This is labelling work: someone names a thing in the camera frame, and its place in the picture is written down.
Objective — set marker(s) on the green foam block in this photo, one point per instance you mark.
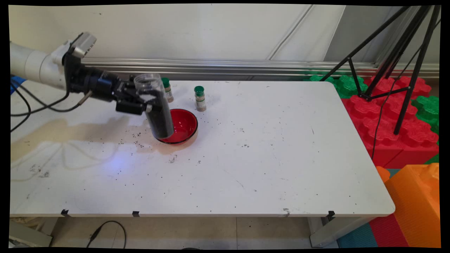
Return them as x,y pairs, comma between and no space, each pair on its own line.
429,110
348,86

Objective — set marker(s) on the clear plastic jar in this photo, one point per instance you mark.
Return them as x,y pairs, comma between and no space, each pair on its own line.
158,116

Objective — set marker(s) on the grey table frame bar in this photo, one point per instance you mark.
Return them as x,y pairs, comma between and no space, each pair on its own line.
28,236

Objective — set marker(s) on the large orange plastic block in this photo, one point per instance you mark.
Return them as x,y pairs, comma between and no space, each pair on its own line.
415,207

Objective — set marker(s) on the white table leg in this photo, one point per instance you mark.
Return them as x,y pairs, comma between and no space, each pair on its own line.
330,233

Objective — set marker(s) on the black seeds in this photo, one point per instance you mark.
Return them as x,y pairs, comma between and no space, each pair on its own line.
160,123

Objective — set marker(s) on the aluminium wall rail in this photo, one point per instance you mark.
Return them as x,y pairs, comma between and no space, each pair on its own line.
246,65

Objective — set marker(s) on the blue foam mat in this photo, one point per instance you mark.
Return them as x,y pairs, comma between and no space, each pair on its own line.
357,237

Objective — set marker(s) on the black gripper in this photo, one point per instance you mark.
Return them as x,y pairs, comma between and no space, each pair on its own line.
98,84

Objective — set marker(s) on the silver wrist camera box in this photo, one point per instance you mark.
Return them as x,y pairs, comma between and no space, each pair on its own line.
84,44

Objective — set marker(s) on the red bowl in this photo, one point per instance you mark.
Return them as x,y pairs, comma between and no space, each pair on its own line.
184,124

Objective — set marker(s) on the black tripod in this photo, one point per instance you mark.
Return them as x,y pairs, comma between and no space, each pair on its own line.
417,66

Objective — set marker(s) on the blue plastic piece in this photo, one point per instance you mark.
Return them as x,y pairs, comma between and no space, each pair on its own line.
15,86

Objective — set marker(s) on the green-capped spice bottle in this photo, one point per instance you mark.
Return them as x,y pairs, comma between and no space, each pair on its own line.
169,93
200,100

